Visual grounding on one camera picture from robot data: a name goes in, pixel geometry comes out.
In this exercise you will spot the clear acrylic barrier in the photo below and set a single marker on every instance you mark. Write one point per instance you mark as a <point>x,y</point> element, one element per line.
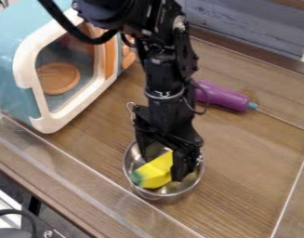
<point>93,203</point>

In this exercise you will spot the purple toy eggplant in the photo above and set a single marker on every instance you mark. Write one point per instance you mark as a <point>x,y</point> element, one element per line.
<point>223,97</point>

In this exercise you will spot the yellow toy banana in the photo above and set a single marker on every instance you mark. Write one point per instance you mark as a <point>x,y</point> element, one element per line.
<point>153,174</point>

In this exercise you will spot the silver metal pot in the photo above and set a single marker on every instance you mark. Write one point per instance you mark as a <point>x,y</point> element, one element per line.
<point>173,191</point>

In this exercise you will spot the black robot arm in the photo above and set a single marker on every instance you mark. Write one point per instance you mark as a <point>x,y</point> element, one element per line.
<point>156,24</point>

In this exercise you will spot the blue toy microwave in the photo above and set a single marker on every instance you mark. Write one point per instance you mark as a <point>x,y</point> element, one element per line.
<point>52,74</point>

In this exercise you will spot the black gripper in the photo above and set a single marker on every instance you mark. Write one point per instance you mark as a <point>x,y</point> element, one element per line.
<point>163,124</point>

